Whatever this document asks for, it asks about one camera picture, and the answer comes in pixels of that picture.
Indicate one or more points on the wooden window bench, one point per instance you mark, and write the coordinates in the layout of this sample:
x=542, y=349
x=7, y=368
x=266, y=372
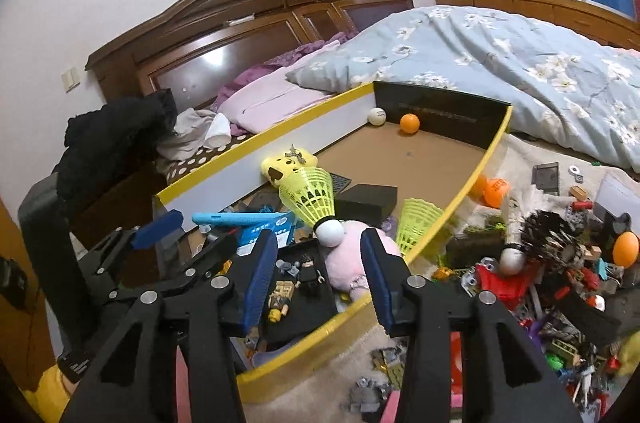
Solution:
x=550, y=10

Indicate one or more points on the yellow plastic shuttlecock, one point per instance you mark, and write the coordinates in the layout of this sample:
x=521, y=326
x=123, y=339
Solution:
x=415, y=223
x=307, y=195

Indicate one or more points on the pile of toy bricks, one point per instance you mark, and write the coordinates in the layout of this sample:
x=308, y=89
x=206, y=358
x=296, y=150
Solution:
x=550, y=318

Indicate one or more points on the black toy minifigure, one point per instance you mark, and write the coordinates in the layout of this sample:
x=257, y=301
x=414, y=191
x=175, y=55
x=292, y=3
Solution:
x=310, y=273

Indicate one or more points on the small black box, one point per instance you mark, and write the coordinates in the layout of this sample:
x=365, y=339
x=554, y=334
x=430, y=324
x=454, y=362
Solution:
x=365, y=199

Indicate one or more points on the blue case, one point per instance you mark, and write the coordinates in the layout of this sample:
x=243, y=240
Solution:
x=250, y=228

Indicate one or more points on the black rectangular case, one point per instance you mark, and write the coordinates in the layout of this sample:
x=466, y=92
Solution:
x=545, y=178

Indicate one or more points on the pink plush toy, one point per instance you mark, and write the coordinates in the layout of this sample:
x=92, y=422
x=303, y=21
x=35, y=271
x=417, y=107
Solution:
x=345, y=260

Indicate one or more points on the purple blanket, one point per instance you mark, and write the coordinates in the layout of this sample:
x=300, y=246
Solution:
x=280, y=63

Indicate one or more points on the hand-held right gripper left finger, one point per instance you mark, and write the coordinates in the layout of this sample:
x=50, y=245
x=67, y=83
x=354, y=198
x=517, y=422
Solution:
x=260, y=278

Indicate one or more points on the wall light switch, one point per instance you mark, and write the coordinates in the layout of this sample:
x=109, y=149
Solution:
x=70, y=78

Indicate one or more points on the black clothing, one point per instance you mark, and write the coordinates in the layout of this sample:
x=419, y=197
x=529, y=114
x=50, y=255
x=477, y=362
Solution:
x=115, y=138

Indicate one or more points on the small yellow plush dog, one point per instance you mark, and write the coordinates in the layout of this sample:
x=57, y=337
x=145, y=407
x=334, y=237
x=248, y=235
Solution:
x=280, y=165

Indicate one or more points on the yellow-headed toy minifigure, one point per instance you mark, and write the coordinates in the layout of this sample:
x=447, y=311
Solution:
x=277, y=303

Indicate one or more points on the printed orange ball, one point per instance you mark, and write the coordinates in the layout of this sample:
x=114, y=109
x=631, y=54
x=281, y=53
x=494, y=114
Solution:
x=496, y=190

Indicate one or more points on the yellow-rimmed cardboard box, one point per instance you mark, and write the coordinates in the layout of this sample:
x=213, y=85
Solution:
x=210, y=175

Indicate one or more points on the white feather shuttlecock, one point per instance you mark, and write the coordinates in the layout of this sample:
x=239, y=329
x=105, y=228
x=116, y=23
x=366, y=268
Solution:
x=515, y=223

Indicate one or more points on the white cloth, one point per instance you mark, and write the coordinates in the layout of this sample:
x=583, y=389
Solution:
x=200, y=128

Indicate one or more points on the blue floral duvet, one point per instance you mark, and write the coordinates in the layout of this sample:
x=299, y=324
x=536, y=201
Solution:
x=500, y=53

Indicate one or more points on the wooden headboard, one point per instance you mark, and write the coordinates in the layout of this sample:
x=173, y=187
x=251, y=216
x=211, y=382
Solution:
x=225, y=18

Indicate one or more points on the brown polka dot bedsheet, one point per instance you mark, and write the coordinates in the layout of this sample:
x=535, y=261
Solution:
x=195, y=158

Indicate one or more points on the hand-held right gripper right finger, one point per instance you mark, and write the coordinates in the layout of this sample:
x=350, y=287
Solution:
x=377, y=283

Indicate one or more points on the dark feather shuttlecock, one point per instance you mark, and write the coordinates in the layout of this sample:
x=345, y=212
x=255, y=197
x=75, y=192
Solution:
x=550, y=233

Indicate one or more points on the pink pillow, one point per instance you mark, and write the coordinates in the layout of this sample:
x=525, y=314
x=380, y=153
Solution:
x=270, y=95

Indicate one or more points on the black tray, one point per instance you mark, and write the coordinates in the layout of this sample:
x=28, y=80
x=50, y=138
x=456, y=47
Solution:
x=300, y=308

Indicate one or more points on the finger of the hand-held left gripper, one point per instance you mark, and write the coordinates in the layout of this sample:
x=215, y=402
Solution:
x=210, y=255
x=155, y=228

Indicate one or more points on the white ball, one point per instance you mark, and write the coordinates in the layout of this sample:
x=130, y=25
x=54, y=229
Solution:
x=376, y=116

